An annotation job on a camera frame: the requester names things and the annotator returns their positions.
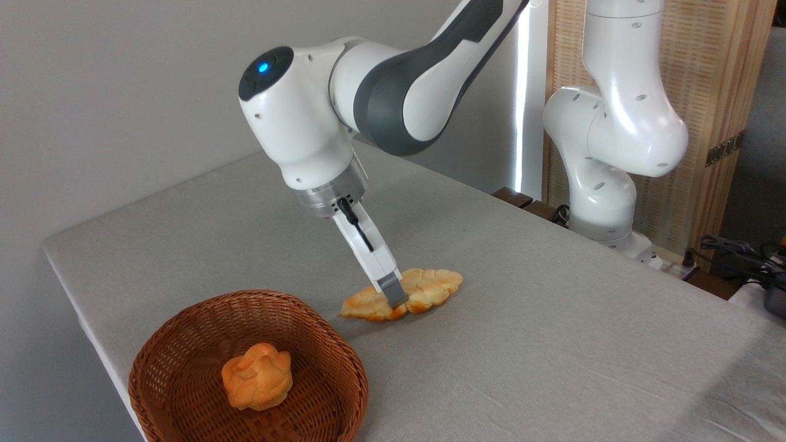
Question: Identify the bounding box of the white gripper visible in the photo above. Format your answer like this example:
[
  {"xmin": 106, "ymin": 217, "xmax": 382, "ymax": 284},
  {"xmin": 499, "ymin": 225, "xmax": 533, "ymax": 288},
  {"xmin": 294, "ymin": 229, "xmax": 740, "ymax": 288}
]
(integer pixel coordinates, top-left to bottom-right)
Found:
[{"xmin": 332, "ymin": 201, "xmax": 409, "ymax": 309}]

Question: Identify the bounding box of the wooden bamboo folding screen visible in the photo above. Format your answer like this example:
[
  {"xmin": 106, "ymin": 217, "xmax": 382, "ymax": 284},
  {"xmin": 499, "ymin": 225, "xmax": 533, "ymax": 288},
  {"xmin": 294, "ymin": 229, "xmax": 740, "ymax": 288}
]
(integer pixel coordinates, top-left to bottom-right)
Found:
[{"xmin": 543, "ymin": 0, "xmax": 777, "ymax": 274}]

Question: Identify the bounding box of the dark wooden furniture piece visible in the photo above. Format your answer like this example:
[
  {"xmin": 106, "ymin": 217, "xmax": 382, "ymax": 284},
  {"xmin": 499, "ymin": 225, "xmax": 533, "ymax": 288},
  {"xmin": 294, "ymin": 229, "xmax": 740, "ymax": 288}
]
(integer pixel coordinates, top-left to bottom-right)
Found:
[{"xmin": 491, "ymin": 187, "xmax": 569, "ymax": 227}]

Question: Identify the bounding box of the metal screen hinge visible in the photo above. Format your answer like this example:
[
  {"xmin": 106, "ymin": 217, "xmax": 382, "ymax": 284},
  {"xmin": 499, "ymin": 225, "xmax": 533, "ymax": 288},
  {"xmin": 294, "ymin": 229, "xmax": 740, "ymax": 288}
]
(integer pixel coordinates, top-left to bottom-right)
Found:
[{"xmin": 705, "ymin": 131, "xmax": 745, "ymax": 168}]

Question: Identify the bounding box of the black cable bundle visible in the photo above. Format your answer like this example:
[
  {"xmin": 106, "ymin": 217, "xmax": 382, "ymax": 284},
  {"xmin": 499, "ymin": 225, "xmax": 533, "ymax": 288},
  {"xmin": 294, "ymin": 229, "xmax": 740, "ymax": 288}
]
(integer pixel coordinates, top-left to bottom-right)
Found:
[{"xmin": 700, "ymin": 235, "xmax": 786, "ymax": 289}]

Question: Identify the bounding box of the brown wicker basket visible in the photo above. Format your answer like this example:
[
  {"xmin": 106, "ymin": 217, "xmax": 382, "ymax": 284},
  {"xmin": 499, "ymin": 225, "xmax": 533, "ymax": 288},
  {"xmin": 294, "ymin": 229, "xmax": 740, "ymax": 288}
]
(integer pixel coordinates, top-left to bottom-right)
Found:
[{"xmin": 128, "ymin": 290, "xmax": 370, "ymax": 442}]

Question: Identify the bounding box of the grey tablecloth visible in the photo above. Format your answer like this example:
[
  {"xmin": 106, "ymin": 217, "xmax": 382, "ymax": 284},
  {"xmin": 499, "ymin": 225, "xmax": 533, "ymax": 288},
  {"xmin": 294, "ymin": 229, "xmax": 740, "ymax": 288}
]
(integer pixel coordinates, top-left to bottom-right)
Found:
[{"xmin": 42, "ymin": 142, "xmax": 786, "ymax": 442}]

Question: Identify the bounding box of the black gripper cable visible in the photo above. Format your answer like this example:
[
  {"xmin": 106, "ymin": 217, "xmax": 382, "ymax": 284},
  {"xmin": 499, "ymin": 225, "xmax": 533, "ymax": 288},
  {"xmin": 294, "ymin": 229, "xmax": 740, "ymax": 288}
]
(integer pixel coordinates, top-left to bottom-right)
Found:
[{"xmin": 336, "ymin": 196, "xmax": 374, "ymax": 252}]

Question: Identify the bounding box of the white power strip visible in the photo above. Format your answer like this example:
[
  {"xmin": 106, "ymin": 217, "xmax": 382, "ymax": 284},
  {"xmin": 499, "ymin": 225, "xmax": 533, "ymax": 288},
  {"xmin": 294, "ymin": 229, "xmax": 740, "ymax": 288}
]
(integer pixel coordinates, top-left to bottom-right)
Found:
[{"xmin": 642, "ymin": 249, "xmax": 701, "ymax": 281}]

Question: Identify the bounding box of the white box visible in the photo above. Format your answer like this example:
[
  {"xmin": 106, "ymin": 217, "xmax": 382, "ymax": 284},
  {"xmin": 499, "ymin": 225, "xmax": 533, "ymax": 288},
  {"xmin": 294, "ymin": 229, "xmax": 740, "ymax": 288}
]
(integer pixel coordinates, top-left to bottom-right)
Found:
[{"xmin": 728, "ymin": 279, "xmax": 768, "ymax": 311}]

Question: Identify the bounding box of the long leaf-shaped bread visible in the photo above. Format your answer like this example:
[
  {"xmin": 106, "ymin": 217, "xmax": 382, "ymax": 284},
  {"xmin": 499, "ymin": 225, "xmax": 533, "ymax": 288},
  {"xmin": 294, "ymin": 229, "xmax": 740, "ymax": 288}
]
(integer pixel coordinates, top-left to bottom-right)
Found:
[{"xmin": 339, "ymin": 268, "xmax": 464, "ymax": 322}]

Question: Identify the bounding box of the round knotted bread bun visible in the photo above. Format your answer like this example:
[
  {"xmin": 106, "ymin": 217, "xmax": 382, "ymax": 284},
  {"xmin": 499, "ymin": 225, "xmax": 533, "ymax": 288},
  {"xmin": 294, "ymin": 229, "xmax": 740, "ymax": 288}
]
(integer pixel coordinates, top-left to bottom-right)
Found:
[{"xmin": 221, "ymin": 343, "xmax": 294, "ymax": 411}]

